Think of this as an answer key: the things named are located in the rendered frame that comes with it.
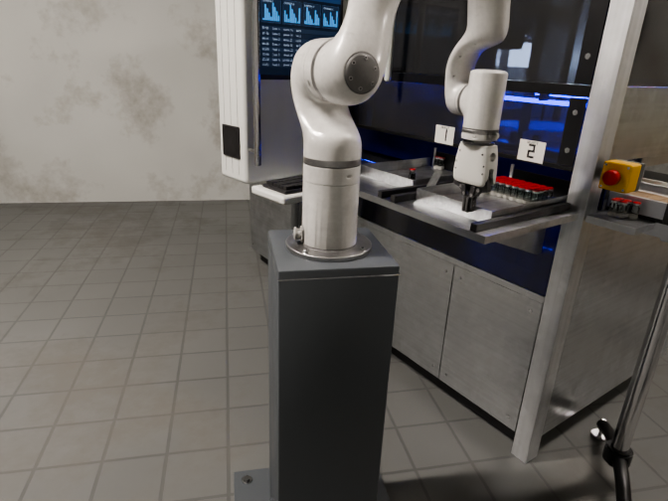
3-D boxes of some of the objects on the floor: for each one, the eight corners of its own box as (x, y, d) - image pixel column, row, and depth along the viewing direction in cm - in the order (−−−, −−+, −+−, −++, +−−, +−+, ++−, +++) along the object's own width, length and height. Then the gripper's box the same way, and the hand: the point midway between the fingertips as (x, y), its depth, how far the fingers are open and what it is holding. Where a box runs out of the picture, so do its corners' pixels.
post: (522, 445, 173) (711, -385, 98) (537, 456, 169) (748, -406, 93) (510, 452, 170) (698, -403, 94) (525, 464, 165) (736, -425, 89)
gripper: (444, 133, 121) (435, 205, 127) (494, 142, 109) (481, 221, 116) (464, 132, 125) (454, 202, 131) (515, 141, 114) (501, 217, 120)
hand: (468, 203), depth 123 cm, fingers closed, pressing on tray
